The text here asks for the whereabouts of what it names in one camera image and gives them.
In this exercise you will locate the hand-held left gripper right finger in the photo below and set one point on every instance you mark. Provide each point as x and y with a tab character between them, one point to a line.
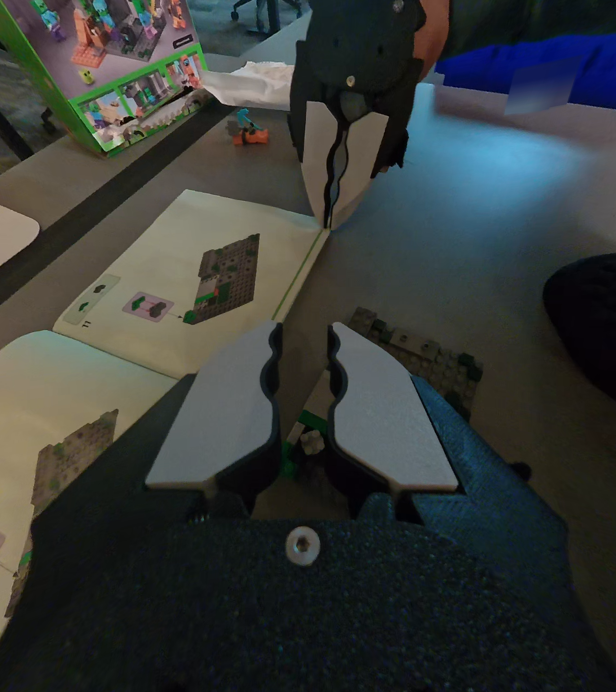
394	427

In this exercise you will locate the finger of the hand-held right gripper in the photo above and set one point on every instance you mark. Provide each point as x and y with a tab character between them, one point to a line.
364	157
316	151

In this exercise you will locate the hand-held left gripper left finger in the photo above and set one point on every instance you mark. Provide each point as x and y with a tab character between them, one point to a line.
216	421

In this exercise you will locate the grey toy brick baseplate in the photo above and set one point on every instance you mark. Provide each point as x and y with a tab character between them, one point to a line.
437	362

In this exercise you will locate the building instruction booklet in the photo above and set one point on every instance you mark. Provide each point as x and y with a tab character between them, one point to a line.
151	259

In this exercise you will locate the person's right hand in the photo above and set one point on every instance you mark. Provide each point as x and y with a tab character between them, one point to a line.
436	27

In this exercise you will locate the orange toy minifigure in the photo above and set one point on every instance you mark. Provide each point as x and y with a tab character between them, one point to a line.
251	136

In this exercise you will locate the crumpled white paper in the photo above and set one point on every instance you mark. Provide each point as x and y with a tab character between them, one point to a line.
254	86

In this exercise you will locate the blue storage bin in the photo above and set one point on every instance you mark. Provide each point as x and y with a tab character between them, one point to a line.
475	70

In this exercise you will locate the toy brick set box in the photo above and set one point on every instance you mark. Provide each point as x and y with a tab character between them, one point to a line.
124	54

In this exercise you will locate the black cloth bundle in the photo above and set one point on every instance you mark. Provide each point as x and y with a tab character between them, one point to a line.
605	324

